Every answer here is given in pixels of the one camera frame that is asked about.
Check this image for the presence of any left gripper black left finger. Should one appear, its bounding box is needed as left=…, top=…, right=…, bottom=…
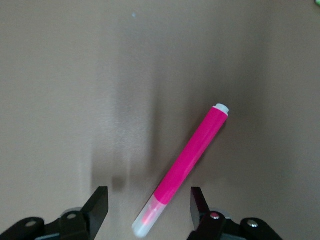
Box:
left=0, top=186, right=110, bottom=240

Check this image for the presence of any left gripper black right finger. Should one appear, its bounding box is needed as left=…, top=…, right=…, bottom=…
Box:
left=186, top=186, right=286, bottom=240

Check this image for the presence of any pink highlighter marker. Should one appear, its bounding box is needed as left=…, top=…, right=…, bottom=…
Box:
left=131, top=102, right=230, bottom=239

